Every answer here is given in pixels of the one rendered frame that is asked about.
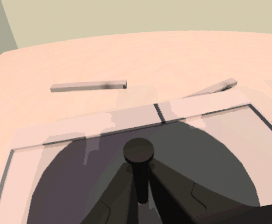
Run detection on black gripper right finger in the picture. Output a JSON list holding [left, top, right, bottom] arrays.
[[148, 157, 272, 224]]

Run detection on grey metal disc with small centre hole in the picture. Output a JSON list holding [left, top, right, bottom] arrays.
[[27, 121, 261, 224]]

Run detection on grey flat bar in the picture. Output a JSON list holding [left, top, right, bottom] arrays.
[[181, 77, 238, 99]]

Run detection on black metal pin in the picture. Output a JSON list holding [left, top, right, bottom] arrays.
[[123, 137, 155, 205]]

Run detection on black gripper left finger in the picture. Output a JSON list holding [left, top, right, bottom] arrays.
[[81, 163, 139, 224]]

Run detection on grey rimmed tray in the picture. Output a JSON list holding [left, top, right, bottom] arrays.
[[0, 89, 272, 224]]

